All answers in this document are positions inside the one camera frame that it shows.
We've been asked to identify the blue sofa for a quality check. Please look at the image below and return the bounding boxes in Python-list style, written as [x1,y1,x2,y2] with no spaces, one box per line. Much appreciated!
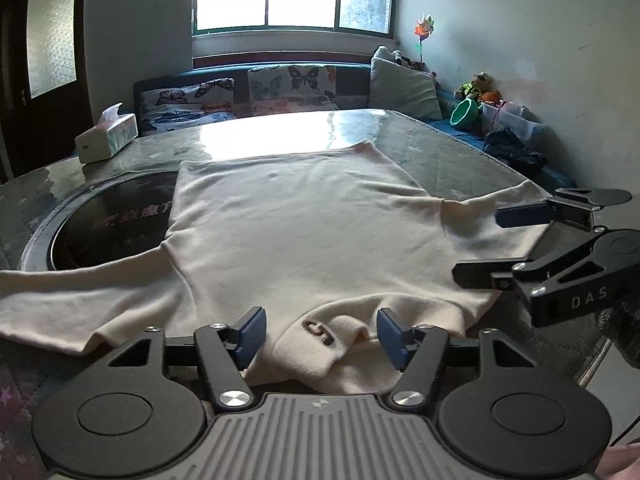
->
[132,62,576,191]

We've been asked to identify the clear plastic storage box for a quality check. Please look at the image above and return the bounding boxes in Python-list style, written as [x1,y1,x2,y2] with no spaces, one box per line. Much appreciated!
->
[477,101,545,141]

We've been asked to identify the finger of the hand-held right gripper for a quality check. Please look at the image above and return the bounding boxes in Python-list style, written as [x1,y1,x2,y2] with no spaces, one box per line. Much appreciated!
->
[452,232,608,293]
[495,187,601,232]

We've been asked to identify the person's pink garment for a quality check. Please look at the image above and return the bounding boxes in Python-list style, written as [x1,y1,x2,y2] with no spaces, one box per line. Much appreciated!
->
[605,440,640,480]

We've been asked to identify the dark wooden glass door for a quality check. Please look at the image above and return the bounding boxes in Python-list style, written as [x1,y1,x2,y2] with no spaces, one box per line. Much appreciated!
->
[0,0,93,181]

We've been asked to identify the black white plush toy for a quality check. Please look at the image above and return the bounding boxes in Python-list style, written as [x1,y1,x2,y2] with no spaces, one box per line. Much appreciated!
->
[392,50,426,71]

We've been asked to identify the cream shirt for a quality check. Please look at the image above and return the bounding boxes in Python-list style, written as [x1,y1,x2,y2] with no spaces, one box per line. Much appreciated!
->
[0,140,556,396]

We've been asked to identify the plush bear toy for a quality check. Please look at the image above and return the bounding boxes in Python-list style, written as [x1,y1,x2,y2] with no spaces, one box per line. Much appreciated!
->
[454,71,501,103]

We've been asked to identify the green bowl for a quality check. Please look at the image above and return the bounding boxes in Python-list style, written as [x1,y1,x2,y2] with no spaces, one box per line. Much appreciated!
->
[449,98,480,127]

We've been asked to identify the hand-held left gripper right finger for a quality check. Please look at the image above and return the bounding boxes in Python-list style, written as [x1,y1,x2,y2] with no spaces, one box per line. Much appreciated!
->
[377,307,548,413]

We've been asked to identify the tissue box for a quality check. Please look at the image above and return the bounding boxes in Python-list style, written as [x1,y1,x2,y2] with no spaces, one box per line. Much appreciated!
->
[75,102,138,163]

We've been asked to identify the grey pillow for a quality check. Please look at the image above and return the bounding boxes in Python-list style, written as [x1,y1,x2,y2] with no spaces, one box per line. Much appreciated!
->
[369,56,443,121]

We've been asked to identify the blue quilted sofa cover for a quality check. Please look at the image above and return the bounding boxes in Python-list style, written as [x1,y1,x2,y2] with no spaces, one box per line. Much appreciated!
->
[430,115,576,191]

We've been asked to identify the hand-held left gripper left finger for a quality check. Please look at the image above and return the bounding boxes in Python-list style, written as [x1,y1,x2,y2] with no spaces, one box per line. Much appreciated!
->
[95,306,267,413]

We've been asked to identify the colourful pinwheel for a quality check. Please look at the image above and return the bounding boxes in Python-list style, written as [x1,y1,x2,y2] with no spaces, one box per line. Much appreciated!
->
[414,14,436,68]

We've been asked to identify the butterfly print pillow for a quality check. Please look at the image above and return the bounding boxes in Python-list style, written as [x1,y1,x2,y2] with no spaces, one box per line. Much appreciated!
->
[247,63,340,116]
[139,78,238,136]

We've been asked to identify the dark blue clothes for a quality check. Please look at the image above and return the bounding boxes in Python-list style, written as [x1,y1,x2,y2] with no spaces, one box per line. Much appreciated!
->
[482,127,548,176]

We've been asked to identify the round black cooktop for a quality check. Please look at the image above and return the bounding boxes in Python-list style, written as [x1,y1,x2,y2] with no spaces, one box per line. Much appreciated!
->
[22,170,181,273]

